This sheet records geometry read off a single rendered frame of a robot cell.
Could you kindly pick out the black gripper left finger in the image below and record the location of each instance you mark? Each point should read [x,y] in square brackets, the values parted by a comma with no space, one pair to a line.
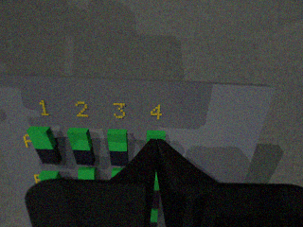
[123,201]

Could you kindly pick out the grey switch panel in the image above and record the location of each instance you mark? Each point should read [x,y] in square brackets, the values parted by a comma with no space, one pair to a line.
[89,128]

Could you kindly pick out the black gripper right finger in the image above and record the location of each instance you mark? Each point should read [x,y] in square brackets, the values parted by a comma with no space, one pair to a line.
[190,198]

